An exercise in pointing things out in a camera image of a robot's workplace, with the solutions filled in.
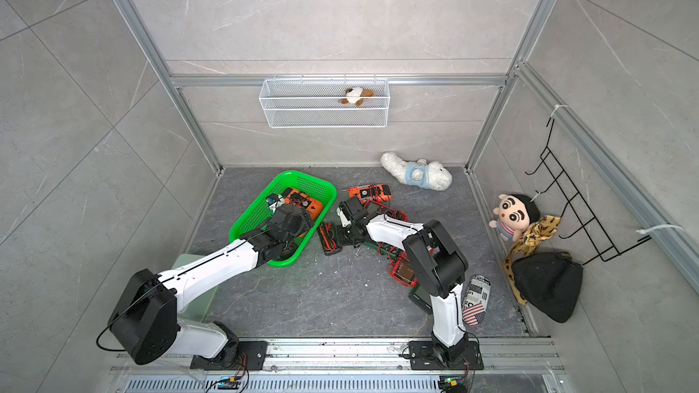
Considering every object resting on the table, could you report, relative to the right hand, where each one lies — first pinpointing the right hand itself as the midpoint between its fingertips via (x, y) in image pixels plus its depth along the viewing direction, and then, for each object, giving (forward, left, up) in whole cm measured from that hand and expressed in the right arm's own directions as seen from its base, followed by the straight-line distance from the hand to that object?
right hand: (338, 238), depth 95 cm
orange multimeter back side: (+19, -12, +2) cm, 23 cm away
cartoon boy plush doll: (-2, -55, +16) cm, 57 cm away
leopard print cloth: (-10, -57, +16) cm, 60 cm away
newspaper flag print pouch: (-23, -42, +1) cm, 48 cm away
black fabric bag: (-23, -55, +17) cm, 62 cm away
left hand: (+2, +10, +13) cm, 17 cm away
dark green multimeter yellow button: (-5, -16, +1) cm, 17 cm away
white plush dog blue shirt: (+23, -32, +8) cm, 41 cm away
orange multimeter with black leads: (+16, +15, +3) cm, 22 cm away
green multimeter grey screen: (-21, -26, 0) cm, 33 cm away
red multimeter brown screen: (-13, -21, +1) cm, 25 cm away
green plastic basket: (+9, +30, +4) cm, 31 cm away
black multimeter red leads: (+2, +4, +1) cm, 4 cm away
